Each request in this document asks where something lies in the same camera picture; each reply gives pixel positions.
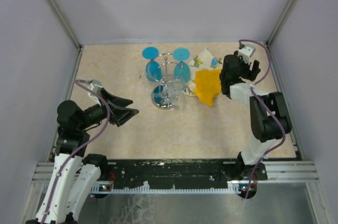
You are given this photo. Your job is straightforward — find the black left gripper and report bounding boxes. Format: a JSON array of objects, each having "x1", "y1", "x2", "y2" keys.
[{"x1": 78, "y1": 87, "x2": 139, "y2": 130}]

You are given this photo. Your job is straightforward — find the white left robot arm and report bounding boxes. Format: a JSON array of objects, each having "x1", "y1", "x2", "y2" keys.
[{"x1": 28, "y1": 87, "x2": 139, "y2": 223}]

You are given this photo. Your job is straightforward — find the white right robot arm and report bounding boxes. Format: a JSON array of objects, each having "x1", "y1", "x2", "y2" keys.
[{"x1": 219, "y1": 54, "x2": 292, "y2": 180}]

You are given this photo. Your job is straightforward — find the blue wine glass left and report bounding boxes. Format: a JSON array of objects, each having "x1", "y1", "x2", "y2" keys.
[{"x1": 142, "y1": 46, "x2": 159, "y2": 82}]

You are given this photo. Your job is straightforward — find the blue wine glass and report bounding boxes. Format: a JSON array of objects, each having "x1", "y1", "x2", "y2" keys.
[
  {"x1": 142, "y1": 46, "x2": 159, "y2": 82},
  {"x1": 173, "y1": 48, "x2": 191, "y2": 83}
]

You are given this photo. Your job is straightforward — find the chrome wine glass rack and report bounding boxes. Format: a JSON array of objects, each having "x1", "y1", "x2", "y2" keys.
[{"x1": 139, "y1": 53, "x2": 180, "y2": 110}]

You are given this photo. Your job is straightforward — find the blue wine glass right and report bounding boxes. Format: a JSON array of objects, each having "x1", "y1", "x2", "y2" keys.
[{"x1": 173, "y1": 48, "x2": 191, "y2": 83}]

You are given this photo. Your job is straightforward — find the yellow cloth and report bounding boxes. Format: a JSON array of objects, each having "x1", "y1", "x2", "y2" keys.
[{"x1": 193, "y1": 69, "x2": 221, "y2": 107}]

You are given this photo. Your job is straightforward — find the white patterned cloth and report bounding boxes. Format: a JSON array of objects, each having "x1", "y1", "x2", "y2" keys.
[{"x1": 183, "y1": 48, "x2": 223, "y2": 97}]

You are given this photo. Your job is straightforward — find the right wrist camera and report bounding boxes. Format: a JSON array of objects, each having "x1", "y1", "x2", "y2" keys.
[{"x1": 238, "y1": 44, "x2": 256, "y2": 64}]

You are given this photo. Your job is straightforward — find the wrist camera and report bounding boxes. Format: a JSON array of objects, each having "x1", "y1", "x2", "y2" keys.
[
  {"x1": 88, "y1": 79, "x2": 102, "y2": 104},
  {"x1": 238, "y1": 44, "x2": 256, "y2": 64}
]

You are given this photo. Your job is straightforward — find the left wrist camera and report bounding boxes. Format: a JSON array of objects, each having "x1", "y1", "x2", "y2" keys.
[{"x1": 88, "y1": 79, "x2": 102, "y2": 104}]

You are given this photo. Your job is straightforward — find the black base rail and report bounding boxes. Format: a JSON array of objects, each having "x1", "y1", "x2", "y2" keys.
[{"x1": 90, "y1": 158, "x2": 267, "y2": 198}]

